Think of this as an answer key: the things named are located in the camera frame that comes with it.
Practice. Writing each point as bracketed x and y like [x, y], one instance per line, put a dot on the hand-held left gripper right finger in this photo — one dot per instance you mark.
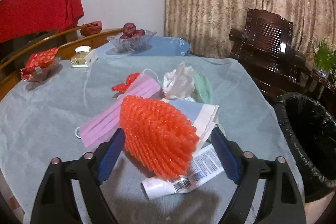
[225, 158]

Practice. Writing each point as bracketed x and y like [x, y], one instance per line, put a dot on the large red apple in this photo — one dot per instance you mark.
[129, 28]

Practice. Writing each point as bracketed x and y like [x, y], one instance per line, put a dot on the green rubber glove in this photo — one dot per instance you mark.
[203, 87]

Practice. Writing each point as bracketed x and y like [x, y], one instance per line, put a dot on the small glass dish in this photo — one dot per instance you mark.
[48, 70]

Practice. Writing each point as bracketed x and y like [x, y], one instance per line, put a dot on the gold tissue box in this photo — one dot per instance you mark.
[81, 57]

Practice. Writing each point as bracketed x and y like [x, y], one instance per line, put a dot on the red patterned packet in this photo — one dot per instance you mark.
[39, 60]

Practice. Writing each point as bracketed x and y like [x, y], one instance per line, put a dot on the bin with black bag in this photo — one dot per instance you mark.
[296, 161]

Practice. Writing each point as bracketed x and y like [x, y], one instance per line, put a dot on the glass fruit bowl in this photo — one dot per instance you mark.
[131, 44]

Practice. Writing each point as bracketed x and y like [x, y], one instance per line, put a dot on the green potted plant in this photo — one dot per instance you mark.
[325, 56]

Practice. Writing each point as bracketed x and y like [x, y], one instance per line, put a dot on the crumpled white tissue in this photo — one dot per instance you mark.
[178, 82]

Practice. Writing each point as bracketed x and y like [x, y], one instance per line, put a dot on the red plastic wrapper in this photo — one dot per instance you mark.
[130, 79]

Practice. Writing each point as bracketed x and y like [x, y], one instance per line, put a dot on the dark wooden armchair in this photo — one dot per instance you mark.
[270, 37]

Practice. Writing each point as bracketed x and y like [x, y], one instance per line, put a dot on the white squeeze tube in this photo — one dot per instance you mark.
[199, 166]

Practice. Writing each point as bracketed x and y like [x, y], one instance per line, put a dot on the pink face mask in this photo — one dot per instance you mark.
[105, 121]

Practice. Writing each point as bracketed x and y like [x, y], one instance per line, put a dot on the grey tablecloth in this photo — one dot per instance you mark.
[52, 108]

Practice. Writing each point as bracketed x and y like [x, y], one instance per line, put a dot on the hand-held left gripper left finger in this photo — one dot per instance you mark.
[110, 155]

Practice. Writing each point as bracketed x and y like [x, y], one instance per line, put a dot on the small red apple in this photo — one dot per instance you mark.
[124, 36]
[141, 32]

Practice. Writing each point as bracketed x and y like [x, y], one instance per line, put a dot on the red cloth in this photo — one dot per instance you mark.
[39, 3]

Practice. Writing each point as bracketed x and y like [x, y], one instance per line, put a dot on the orange-red crumpled bag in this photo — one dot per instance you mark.
[90, 28]

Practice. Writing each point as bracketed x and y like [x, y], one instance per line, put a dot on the light blue face mask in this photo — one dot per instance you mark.
[189, 111]

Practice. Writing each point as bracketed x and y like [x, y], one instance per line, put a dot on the curved wooden bench back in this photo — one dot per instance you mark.
[34, 47]

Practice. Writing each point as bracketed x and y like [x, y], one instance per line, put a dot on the orange bubble wrap sheet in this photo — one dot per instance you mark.
[157, 134]

